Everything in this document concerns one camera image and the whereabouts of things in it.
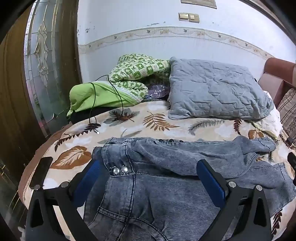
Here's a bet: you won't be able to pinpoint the black cable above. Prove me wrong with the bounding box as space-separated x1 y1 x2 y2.
89 75 126 135

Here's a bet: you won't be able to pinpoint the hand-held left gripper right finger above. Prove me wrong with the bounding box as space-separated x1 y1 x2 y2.
196 159 272 241

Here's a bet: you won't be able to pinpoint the wall frame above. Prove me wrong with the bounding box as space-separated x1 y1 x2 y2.
181 0 217 9

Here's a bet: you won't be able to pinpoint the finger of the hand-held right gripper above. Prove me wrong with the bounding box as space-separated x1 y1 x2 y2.
287 152 296 170

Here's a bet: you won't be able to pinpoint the leaf print blanket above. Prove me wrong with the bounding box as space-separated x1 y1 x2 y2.
20 100 296 241

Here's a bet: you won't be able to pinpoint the grey quilted pillow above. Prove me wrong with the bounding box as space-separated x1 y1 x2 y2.
168 56 275 120

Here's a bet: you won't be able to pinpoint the striped cushion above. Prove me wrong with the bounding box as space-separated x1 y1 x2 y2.
277 88 296 140

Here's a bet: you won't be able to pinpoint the wooden door with patterned glass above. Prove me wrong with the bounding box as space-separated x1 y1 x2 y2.
0 0 83 209

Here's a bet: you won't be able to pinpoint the green patterned quilt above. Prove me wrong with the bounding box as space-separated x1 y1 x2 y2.
108 54 171 104

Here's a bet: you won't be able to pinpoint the purple printed cloth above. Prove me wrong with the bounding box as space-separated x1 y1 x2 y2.
144 83 171 101

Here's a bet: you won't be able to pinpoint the grey-blue denim pants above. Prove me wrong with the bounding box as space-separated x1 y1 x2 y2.
83 137 292 241

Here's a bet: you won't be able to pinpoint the black phone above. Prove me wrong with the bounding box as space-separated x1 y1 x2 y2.
30 156 53 189

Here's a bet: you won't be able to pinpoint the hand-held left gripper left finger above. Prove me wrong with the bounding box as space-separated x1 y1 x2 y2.
25 159 110 241

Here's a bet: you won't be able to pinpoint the plain green cloth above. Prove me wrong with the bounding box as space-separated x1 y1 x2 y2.
67 81 139 118

